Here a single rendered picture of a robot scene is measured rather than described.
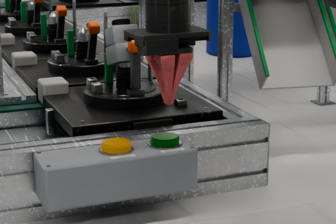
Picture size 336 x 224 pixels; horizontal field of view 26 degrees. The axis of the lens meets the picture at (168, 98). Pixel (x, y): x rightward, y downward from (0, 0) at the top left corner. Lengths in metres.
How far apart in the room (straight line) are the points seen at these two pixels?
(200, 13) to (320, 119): 1.09
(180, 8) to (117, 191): 0.25
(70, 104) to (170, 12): 0.31
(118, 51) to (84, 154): 0.24
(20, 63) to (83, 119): 0.42
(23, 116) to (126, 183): 0.35
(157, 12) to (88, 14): 1.45
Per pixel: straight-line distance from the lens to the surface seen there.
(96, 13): 2.38
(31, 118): 1.26
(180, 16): 0.94
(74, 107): 1.15
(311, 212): 1.05
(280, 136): 1.38
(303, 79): 1.22
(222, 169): 1.09
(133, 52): 1.12
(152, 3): 0.94
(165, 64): 0.93
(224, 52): 1.28
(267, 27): 1.27
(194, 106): 1.15
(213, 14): 2.10
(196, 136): 1.06
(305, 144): 1.34
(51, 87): 1.24
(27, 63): 1.48
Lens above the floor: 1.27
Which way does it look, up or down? 15 degrees down
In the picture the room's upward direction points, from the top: straight up
